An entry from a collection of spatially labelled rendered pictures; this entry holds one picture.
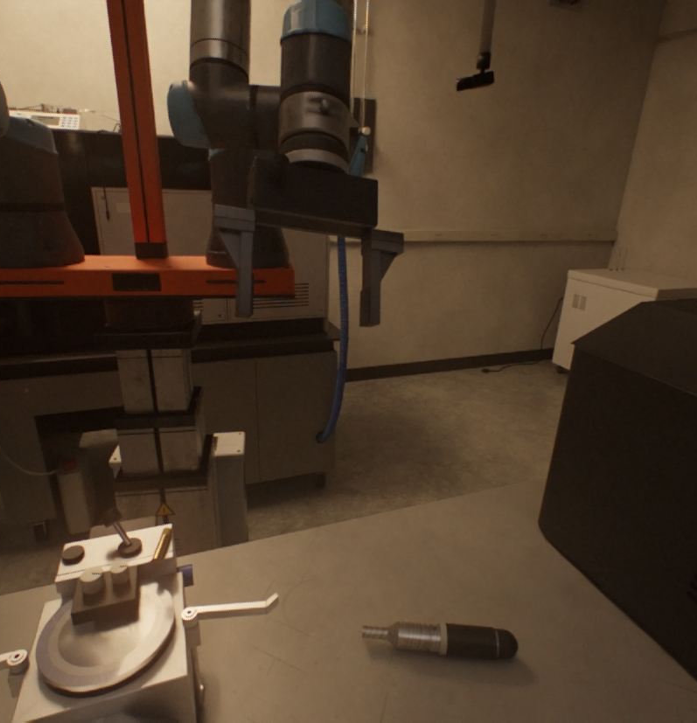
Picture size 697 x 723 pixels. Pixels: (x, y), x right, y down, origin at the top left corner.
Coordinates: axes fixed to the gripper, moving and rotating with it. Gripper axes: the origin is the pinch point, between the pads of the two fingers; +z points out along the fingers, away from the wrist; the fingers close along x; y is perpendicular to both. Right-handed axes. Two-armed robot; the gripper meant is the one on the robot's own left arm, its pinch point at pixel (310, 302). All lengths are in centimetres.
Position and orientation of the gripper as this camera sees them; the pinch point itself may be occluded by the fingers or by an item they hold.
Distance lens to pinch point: 49.0
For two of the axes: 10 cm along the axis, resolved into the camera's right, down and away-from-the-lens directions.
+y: 3.5, -0.7, -9.3
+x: 9.4, 0.4, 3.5
